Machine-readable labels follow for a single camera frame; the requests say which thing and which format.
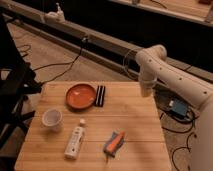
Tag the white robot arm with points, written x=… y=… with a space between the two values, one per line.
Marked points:
x=195 y=91

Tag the black striped rectangular block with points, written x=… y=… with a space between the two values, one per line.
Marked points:
x=100 y=95

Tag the orange round plate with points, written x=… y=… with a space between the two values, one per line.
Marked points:
x=80 y=96

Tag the small white ball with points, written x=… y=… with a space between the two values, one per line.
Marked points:
x=82 y=122

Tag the orange and blue tool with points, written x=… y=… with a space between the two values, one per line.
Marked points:
x=113 y=144

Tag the white paper cup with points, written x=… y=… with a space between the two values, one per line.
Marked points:
x=52 y=120

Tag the blue power box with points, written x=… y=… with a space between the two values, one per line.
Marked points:
x=178 y=108

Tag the black tripod stand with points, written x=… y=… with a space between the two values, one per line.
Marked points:
x=17 y=80

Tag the white device on rail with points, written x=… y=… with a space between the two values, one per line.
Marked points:
x=58 y=15

